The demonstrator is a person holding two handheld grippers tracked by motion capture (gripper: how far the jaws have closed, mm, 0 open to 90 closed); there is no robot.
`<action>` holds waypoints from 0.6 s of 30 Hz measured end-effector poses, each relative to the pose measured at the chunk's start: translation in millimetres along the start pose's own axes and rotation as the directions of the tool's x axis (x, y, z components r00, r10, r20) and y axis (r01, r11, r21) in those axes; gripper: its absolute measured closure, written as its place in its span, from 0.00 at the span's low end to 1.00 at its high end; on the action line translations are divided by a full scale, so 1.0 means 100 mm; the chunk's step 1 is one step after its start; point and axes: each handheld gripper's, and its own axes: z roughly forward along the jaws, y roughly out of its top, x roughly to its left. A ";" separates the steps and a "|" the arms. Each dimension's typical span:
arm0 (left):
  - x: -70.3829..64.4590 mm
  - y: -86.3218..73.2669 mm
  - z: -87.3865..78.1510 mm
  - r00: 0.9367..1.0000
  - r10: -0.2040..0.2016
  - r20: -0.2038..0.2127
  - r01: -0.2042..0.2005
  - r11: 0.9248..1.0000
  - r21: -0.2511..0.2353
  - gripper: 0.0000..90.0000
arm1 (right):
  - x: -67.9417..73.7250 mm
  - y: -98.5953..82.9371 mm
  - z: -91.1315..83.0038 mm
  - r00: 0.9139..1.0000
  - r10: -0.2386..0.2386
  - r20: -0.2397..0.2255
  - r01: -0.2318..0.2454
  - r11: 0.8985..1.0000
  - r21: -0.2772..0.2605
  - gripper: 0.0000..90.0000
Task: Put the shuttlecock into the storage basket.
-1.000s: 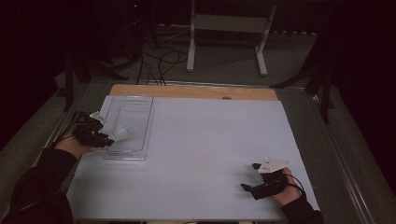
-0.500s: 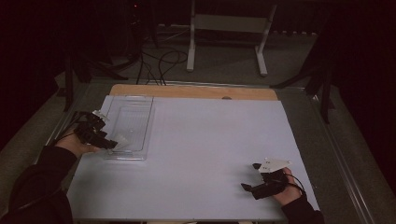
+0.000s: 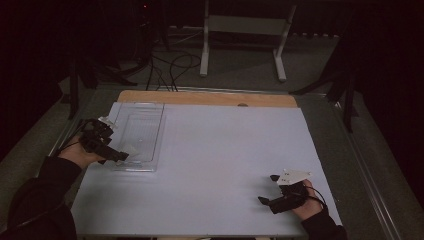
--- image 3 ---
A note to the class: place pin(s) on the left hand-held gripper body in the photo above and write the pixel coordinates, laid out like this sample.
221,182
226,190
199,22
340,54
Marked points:
95,136

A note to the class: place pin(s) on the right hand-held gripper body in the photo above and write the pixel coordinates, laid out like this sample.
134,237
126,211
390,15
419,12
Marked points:
291,196

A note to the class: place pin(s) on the clear plastic storage box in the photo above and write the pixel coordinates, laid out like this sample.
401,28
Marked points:
146,133

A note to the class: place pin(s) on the person's right hand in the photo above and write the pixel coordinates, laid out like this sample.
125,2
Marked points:
310,206

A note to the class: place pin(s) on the person's left hand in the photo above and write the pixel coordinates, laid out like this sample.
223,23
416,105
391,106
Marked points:
78,155

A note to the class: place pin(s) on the white table mat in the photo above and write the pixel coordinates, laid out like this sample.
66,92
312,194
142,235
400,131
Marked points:
216,166

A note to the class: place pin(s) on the black tripod stand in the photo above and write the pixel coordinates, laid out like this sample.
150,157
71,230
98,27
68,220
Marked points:
349,110

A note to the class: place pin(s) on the white metal stand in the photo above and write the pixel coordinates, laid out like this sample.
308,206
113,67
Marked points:
246,25

